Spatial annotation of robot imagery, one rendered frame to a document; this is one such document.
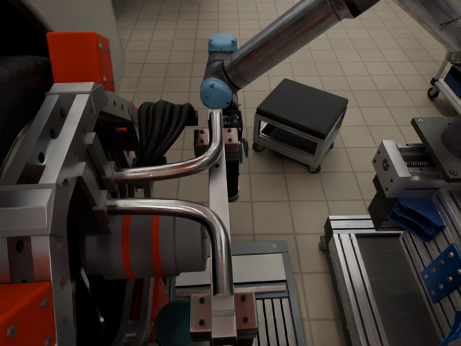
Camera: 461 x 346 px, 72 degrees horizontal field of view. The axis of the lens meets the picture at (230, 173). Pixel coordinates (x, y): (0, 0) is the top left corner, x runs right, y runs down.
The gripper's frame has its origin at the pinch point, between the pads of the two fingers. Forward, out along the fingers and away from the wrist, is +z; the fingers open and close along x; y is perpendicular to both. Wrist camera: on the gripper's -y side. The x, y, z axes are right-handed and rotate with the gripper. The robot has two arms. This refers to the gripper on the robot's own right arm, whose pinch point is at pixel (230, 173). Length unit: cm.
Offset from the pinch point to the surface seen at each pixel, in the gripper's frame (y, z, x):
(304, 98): -49, -93, 46
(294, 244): -83, -25, 32
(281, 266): -75, -10, 23
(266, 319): -82, 9, 14
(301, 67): -83, -180, 69
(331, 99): -49, -92, 61
